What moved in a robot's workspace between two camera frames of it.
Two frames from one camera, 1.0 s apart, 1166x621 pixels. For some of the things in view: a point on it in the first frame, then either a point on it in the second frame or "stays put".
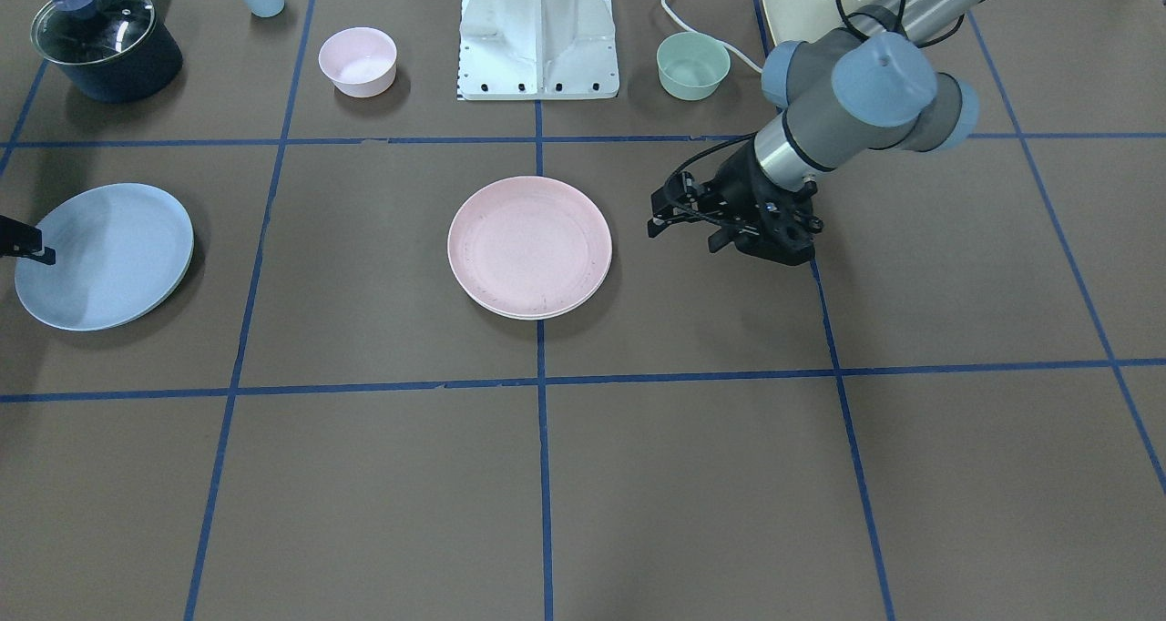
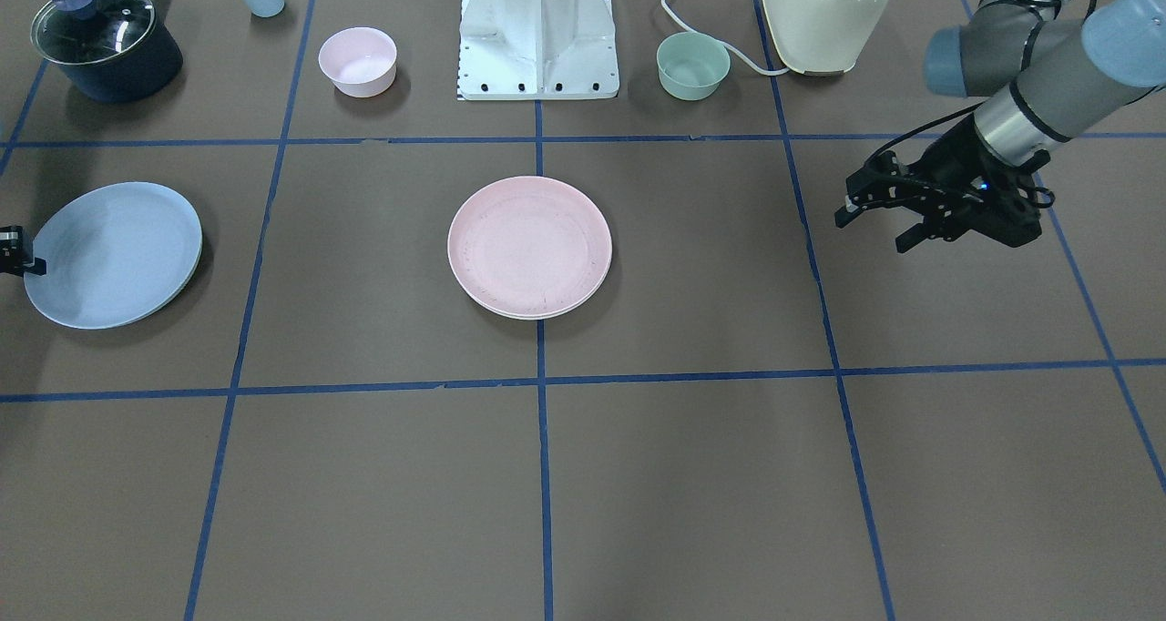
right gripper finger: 48,257 to 39,268
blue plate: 123,250 stays put
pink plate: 529,245 stays put
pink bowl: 361,61 stays put
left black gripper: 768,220 to 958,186
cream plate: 557,315 stays put
